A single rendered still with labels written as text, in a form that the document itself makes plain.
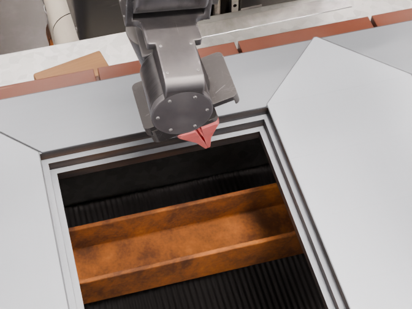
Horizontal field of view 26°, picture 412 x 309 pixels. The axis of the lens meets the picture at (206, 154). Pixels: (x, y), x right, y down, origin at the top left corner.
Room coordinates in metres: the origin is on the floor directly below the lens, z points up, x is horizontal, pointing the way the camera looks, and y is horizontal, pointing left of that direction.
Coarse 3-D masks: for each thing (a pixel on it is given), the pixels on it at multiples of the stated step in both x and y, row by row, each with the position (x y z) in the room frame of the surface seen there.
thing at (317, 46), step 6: (312, 42) 0.77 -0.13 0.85; (318, 42) 0.77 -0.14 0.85; (324, 42) 0.77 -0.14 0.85; (330, 42) 0.77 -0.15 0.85; (306, 48) 0.76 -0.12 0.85; (312, 48) 0.76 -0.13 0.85; (318, 48) 0.76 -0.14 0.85; (324, 48) 0.76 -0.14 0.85; (330, 48) 0.76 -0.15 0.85; (336, 48) 0.76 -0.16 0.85; (342, 48) 0.76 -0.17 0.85; (306, 54) 0.75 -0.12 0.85; (312, 54) 0.75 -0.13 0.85; (318, 54) 0.75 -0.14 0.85
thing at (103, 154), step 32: (224, 128) 0.65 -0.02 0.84; (256, 128) 0.66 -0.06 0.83; (64, 160) 0.60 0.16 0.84; (96, 160) 0.61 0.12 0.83; (128, 160) 0.61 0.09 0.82; (288, 160) 0.60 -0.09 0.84; (288, 192) 0.57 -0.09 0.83; (64, 224) 0.52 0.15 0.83; (64, 256) 0.48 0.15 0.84; (320, 256) 0.48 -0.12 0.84; (320, 288) 0.45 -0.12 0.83
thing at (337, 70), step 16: (304, 64) 0.73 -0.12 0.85; (320, 64) 0.73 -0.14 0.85; (336, 64) 0.73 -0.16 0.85; (352, 64) 0.73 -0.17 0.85; (368, 64) 0.73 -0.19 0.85; (384, 64) 0.73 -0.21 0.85; (288, 80) 0.71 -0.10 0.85; (304, 80) 0.71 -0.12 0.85; (320, 80) 0.71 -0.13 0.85; (336, 80) 0.71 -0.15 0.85; (352, 80) 0.71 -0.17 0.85; (368, 80) 0.71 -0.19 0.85; (384, 80) 0.71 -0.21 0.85; (272, 96) 0.68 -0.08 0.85; (288, 96) 0.68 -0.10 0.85; (304, 96) 0.68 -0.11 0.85
